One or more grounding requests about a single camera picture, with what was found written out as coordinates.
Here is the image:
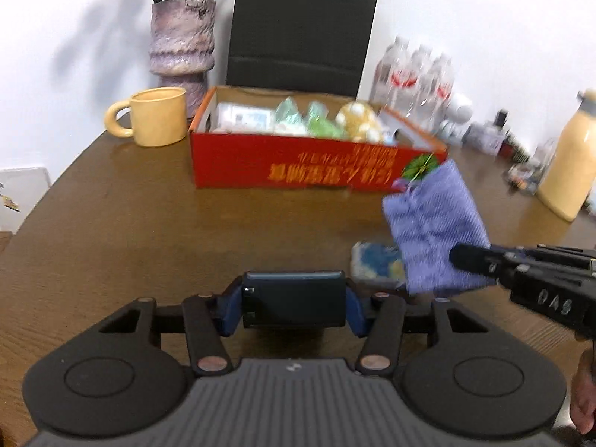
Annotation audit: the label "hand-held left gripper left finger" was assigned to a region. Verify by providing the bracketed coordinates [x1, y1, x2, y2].
[95, 277, 246, 377]

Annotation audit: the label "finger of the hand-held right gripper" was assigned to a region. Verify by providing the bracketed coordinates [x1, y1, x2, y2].
[449, 242, 517, 286]
[514, 243, 596, 268]

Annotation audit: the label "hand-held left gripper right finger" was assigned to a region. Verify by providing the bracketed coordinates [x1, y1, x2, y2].
[345, 279, 492, 375]

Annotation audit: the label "purple drawstring pouch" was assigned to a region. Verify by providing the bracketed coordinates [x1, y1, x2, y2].
[382, 158, 497, 296]

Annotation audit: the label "black rectangular box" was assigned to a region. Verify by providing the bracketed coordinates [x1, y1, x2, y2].
[242, 270, 348, 329]

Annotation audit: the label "red cardboard box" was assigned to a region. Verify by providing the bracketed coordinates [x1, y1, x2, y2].
[188, 85, 450, 193]

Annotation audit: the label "yellow and white plush toy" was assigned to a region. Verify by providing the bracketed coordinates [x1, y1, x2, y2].
[335, 101, 387, 143]

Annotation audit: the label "clear cotton swab box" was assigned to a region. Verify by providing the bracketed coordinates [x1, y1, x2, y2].
[209, 101, 276, 133]

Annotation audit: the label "person's right hand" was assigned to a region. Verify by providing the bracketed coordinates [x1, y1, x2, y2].
[570, 339, 596, 435]

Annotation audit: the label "blue and yellow packet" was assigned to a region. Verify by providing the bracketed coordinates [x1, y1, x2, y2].
[350, 240, 408, 289]

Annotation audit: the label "crumpled snack wrappers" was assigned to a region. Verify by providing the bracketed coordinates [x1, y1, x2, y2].
[505, 163, 545, 191]

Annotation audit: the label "cream thermos jug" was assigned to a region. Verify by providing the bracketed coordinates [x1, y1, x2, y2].
[537, 89, 596, 223]

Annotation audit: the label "small grey box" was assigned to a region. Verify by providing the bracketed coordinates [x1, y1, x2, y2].
[466, 121, 506, 156]

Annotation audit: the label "white robot figurine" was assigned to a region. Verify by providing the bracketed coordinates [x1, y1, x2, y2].
[440, 93, 475, 143]

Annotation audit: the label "green plastic packet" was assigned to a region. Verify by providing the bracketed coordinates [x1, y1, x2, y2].
[274, 97, 309, 137]
[305, 101, 349, 139]

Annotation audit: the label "yellow ceramic mug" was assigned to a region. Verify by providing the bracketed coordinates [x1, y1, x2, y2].
[104, 87, 188, 148]

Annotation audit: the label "white paper sheet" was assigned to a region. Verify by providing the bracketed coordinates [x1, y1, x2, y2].
[0, 166, 51, 234]

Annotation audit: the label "purple ceramic vase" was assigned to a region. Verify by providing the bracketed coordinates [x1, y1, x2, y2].
[149, 0, 217, 119]

